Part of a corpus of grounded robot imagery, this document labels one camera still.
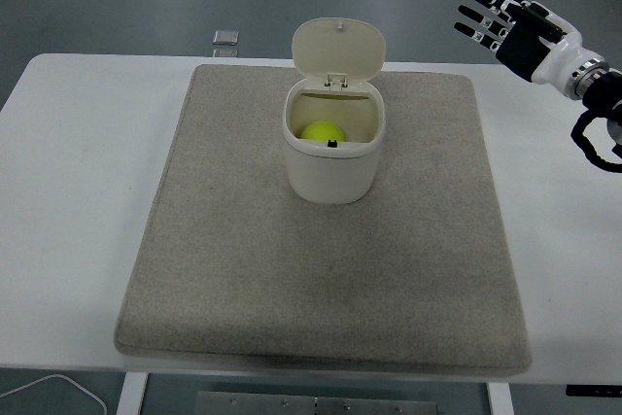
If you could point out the silver floor socket plate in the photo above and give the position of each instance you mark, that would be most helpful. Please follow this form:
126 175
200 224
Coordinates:
224 52
226 37

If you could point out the cream bin with flip lid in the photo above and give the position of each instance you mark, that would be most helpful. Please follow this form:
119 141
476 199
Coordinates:
330 177

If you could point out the white table leg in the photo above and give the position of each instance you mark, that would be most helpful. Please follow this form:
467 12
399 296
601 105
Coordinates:
131 395
500 400

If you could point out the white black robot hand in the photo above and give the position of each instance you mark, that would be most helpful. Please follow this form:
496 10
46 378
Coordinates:
527 45

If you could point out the yellow-green tennis ball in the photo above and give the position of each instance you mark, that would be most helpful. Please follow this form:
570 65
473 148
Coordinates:
321 132

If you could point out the grey metal plate with screws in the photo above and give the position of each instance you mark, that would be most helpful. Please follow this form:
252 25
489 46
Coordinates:
272 405

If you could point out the black table control panel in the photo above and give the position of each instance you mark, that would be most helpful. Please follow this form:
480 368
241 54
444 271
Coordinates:
593 390

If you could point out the beige fabric mat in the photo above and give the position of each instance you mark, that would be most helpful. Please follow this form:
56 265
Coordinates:
316 279

